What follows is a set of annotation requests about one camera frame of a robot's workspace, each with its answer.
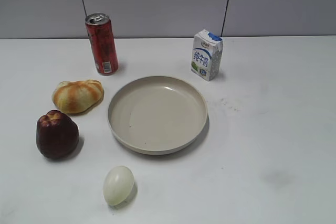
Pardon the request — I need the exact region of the beige round plate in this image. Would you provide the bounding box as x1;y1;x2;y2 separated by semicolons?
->
107;76;209;156

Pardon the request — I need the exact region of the white egg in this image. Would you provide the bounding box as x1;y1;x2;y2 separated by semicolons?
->
103;166;134;206

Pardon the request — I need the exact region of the dark red apple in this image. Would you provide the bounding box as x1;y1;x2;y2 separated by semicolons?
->
36;110;79;159

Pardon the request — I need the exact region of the white blue milk carton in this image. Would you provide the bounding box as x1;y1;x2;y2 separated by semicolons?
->
191;29;223;81

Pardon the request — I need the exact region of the red soda can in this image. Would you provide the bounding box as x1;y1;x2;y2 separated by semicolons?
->
85;13;119;76

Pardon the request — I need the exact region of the golden bread roll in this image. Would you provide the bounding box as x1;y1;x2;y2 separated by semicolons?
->
52;80;104;114

